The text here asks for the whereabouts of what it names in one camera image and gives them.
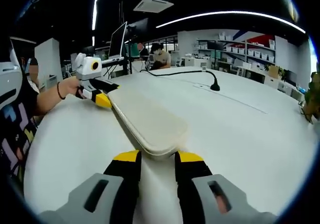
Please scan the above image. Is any ceiling air conditioner unit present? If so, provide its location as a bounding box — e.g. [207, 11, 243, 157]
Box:
[132, 0, 175, 13]

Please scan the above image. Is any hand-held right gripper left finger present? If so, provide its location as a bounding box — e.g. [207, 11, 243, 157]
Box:
[39, 149, 143, 224]

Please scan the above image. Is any white office desk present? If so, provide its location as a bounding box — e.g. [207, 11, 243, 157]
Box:
[231, 65, 282, 90]

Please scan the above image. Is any row of white storage bins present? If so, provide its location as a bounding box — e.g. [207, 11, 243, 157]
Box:
[218, 33, 276, 62]

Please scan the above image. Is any black power cable with plug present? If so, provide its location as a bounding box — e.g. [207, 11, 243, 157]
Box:
[139, 68, 221, 92]

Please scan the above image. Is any white ceiling light strip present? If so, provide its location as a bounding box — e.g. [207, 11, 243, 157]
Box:
[91, 0, 105, 47]
[155, 10, 307, 34]

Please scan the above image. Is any cream cutlery case lid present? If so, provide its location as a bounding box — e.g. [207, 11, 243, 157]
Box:
[107, 83, 189, 157]

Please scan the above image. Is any black monitor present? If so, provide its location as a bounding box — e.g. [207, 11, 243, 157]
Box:
[206, 39, 224, 52]

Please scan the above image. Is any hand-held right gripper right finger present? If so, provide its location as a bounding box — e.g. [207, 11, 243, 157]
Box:
[174, 151, 279, 224]

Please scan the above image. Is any black bead bracelet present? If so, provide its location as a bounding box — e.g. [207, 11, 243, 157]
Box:
[56, 81, 67, 101]

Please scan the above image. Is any metal storage shelving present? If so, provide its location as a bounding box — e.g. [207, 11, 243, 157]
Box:
[196, 31, 277, 69]

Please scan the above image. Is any person's left hand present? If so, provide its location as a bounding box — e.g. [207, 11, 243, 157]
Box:
[65, 76, 85, 99]

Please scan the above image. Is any teal board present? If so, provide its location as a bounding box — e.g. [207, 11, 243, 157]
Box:
[129, 43, 140, 58]

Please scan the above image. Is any white laptop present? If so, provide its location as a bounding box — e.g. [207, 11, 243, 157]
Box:
[101, 21, 129, 65]

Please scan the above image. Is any cardboard box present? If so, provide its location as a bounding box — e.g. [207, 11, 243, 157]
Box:
[267, 64, 280, 79]

